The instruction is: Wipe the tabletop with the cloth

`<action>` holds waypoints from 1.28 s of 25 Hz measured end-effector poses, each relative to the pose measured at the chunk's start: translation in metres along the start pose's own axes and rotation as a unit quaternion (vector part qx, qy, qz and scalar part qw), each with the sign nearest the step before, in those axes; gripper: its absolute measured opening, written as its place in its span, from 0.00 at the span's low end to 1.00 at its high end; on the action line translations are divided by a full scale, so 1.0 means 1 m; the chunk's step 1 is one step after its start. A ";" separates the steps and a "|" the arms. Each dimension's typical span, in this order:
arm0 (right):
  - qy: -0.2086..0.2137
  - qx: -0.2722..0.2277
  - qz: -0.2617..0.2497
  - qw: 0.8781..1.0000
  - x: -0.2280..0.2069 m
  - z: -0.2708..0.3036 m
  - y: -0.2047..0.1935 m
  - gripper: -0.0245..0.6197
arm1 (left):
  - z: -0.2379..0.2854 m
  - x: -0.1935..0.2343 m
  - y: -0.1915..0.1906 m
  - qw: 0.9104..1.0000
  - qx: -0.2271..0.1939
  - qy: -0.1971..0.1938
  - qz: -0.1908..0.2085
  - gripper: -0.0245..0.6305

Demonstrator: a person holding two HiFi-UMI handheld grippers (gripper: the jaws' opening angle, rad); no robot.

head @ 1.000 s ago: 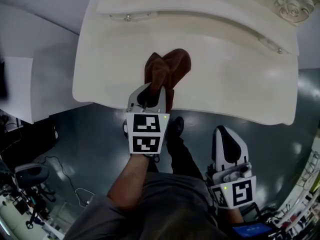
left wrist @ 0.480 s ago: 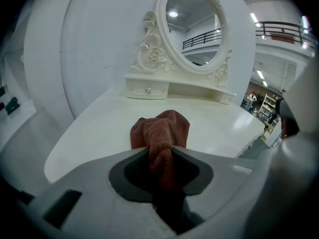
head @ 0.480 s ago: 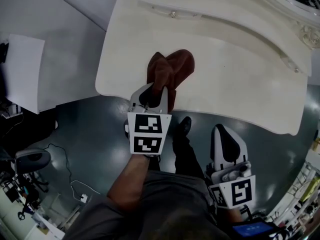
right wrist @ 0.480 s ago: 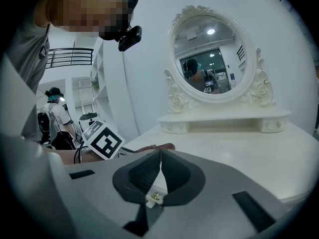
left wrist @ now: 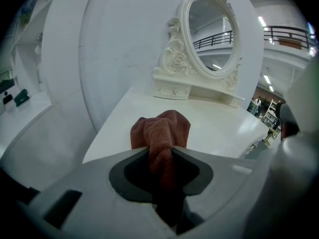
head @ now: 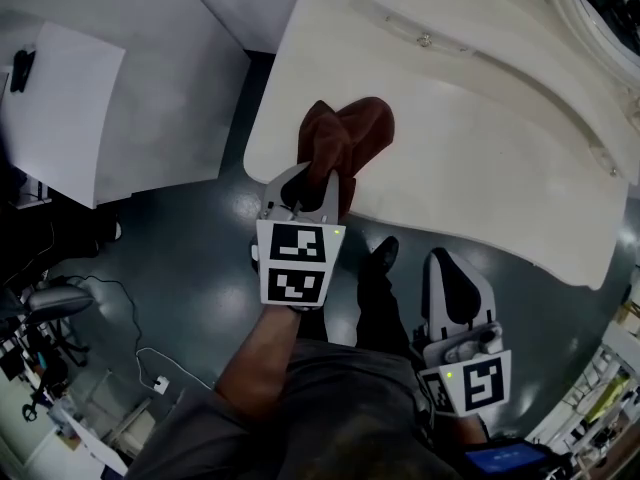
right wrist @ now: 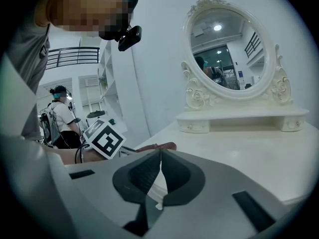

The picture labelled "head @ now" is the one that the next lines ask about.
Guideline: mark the black device with blue screen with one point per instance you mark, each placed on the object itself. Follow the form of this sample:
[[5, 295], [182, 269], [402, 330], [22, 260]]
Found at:
[[505, 455]]

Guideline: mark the white side table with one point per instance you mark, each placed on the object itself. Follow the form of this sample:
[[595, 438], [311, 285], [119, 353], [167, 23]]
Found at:
[[95, 448]]

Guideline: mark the brown cloth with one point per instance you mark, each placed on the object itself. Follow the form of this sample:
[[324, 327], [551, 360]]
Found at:
[[350, 133]]

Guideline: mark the white shelving unit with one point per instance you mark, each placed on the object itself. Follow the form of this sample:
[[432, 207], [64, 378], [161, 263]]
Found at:
[[620, 338]]

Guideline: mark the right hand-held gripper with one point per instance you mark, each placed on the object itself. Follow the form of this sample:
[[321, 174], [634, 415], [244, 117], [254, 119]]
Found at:
[[480, 383]]

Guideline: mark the small black object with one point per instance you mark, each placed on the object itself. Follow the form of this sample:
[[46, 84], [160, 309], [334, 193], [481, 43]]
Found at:
[[22, 70]]

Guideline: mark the white dressing table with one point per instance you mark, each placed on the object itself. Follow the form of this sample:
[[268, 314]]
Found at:
[[450, 168]]

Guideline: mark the white cabinet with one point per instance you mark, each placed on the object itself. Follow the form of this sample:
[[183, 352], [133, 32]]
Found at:
[[60, 118]]

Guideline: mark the white power adapter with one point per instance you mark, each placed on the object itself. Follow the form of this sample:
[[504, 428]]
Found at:
[[160, 384]]

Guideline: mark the grey office chair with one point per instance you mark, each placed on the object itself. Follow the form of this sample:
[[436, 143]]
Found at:
[[60, 300]]

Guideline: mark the person's black shoe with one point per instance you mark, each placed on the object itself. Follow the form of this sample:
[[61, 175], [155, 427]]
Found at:
[[386, 253]]

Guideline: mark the person's grey shirt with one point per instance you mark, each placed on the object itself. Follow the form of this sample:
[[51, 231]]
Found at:
[[325, 408]]

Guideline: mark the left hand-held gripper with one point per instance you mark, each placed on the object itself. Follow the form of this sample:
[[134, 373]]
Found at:
[[297, 248]]

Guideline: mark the person's black trousers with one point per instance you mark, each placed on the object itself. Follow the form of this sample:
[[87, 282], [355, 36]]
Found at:
[[380, 308]]

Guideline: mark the oval mirror ornate white frame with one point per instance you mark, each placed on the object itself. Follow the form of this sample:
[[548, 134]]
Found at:
[[565, 13]]

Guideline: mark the person's right forearm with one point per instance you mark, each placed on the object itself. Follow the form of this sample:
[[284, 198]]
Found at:
[[472, 428]]

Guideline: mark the yellow-green cabinet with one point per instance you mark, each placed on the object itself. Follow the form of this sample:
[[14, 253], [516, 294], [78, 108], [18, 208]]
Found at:
[[610, 398]]

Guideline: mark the person's left forearm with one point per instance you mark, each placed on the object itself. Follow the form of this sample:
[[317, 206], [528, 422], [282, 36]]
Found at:
[[255, 363]]

